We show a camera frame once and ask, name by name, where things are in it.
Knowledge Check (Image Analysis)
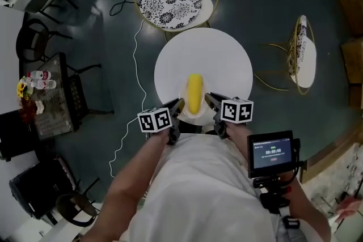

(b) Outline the small open cardboard box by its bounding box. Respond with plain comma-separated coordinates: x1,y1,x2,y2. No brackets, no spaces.
347,83,363,110

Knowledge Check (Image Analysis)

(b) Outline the black metal round-back chair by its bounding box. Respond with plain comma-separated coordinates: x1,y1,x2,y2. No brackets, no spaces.
16,18,74,63

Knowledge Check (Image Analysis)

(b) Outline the person's left forearm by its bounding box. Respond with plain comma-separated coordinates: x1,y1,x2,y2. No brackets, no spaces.
82,130,171,242

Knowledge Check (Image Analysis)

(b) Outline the white round plate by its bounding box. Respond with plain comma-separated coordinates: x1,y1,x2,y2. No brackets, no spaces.
179,76,212,120

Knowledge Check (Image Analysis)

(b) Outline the clear plastic water bottle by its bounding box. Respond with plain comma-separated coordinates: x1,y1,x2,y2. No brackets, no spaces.
27,70,53,81
29,79,57,91

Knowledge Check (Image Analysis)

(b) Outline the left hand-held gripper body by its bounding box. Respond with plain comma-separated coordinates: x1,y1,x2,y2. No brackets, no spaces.
137,100,182,147

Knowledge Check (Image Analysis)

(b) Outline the gold wire tall-back chair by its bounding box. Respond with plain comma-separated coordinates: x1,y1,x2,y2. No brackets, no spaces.
253,15,317,96

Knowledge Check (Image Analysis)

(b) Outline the black monitor screen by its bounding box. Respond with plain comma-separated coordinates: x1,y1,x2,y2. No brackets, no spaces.
247,130,295,179

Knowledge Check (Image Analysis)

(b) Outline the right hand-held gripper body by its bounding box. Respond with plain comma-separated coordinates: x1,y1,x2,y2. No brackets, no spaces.
213,97,254,139

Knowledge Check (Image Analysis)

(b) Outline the grey strap with black buckle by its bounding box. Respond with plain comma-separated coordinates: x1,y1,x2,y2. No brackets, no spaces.
276,214,313,242

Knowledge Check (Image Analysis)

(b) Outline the person's right forearm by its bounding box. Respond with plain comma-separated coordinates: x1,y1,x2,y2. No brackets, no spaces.
225,123,332,242

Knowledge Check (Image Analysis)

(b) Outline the yellow corn cob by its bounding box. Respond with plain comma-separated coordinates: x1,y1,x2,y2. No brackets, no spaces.
185,73,204,116

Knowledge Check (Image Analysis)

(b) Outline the sunflower bouquet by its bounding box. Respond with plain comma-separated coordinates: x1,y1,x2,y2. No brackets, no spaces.
16,78,37,123

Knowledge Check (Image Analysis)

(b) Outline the white round seat pad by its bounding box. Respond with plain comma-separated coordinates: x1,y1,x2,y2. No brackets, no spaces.
198,0,214,27

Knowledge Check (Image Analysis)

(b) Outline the long cardboard box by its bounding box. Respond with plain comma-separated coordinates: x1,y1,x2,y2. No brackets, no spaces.
337,0,363,37

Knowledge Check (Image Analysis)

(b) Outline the stack of wooden planks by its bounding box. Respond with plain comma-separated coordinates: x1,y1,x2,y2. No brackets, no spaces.
299,121,363,184

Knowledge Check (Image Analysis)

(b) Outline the black glass side table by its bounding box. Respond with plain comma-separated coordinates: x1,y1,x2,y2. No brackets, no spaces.
31,52,116,142

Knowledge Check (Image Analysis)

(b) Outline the person's white shirt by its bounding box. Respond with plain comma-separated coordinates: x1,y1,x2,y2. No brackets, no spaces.
113,133,284,242

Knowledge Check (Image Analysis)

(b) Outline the white oval seat cushion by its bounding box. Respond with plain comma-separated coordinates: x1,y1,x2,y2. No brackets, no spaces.
294,33,317,89

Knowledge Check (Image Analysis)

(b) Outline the black ribbed equipment case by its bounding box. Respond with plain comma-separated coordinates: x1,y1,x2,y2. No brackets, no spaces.
8,154,81,220

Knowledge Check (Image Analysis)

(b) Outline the round white table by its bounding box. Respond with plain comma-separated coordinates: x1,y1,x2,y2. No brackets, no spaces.
154,27,254,127

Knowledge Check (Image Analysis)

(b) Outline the floral back cushion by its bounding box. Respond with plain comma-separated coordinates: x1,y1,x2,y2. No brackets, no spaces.
286,15,309,77

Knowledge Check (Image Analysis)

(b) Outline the white power cable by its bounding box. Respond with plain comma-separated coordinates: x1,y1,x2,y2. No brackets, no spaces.
108,18,147,179

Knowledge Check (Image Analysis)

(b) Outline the black white floral seat cushion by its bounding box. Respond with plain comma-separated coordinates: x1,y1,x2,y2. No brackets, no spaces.
138,0,202,30

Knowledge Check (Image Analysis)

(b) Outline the dark round stool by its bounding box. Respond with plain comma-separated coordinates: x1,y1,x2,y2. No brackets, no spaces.
55,177,103,228

